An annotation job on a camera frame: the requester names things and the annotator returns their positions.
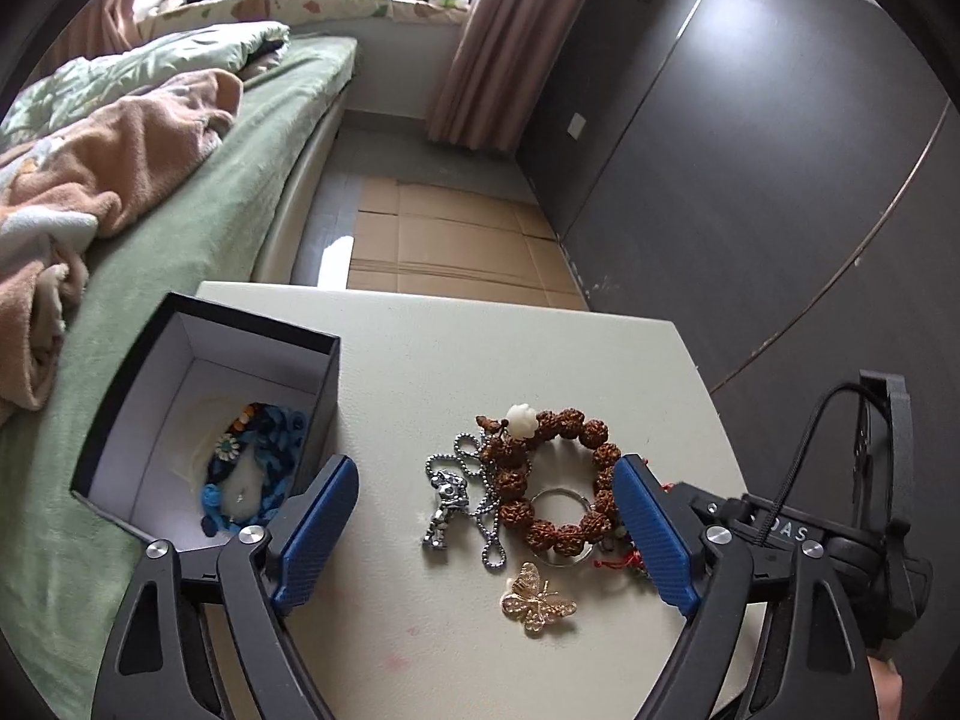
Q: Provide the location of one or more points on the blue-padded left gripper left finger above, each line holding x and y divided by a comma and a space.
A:
306, 529

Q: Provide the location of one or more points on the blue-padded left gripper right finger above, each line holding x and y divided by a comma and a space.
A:
666, 530

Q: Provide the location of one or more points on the gold butterfly brooch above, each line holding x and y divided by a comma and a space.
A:
530, 600

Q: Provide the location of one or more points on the silver ball chain pendant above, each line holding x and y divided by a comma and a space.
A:
462, 483

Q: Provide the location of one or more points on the black jewelry box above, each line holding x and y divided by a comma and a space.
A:
189, 373

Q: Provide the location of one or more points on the person's right hand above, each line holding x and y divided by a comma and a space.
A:
888, 687

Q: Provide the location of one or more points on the green bed sheet mattress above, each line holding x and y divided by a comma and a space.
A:
64, 568

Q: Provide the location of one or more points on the flattened cardboard sheets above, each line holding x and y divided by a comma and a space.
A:
449, 243

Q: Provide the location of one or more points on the dark wardrobe doors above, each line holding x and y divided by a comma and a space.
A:
779, 179

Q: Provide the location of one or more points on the pink fleece blanket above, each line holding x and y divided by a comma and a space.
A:
89, 181

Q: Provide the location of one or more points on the light green floral quilt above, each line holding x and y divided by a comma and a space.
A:
82, 85

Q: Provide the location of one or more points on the floral window seat cushion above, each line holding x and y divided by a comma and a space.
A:
302, 12

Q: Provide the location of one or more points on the pink curtain left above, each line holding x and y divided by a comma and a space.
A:
102, 27

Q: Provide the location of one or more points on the pink curtain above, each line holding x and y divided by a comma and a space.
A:
102, 27
506, 51

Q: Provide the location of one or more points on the pink curtain right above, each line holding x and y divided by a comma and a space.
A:
506, 51

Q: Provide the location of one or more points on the white bed frame side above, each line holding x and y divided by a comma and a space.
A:
277, 256

